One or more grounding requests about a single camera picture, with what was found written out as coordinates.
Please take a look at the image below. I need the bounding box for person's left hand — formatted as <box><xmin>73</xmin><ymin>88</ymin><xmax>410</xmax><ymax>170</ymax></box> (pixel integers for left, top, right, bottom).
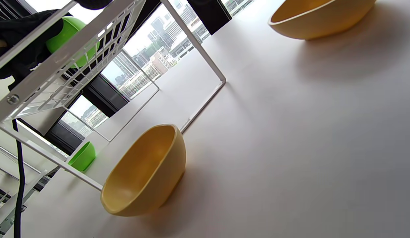
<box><xmin>0</xmin><ymin>9</ymin><xmax>65</xmax><ymax>91</ymax></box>

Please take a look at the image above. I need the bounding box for green small dish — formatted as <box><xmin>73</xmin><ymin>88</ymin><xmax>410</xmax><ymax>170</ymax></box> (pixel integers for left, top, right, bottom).
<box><xmin>46</xmin><ymin>16</ymin><xmax>100</xmax><ymax>69</ymax></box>
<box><xmin>68</xmin><ymin>141</ymin><xmax>97</xmax><ymax>172</ymax></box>

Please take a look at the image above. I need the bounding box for white wire kitchen shelf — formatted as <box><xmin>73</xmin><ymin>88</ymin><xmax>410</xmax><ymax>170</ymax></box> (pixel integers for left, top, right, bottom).
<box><xmin>0</xmin><ymin>0</ymin><xmax>227</xmax><ymax>191</ymax></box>

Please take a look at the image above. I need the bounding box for yellow small dish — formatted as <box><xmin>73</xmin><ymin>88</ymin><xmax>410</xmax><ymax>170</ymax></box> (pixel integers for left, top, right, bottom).
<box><xmin>268</xmin><ymin>0</ymin><xmax>377</xmax><ymax>41</ymax></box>
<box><xmin>100</xmin><ymin>124</ymin><xmax>187</xmax><ymax>217</ymax></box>

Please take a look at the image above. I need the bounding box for black cable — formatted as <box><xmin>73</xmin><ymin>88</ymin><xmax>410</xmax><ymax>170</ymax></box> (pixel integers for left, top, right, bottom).
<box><xmin>12</xmin><ymin>119</ymin><xmax>26</xmax><ymax>238</ymax></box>

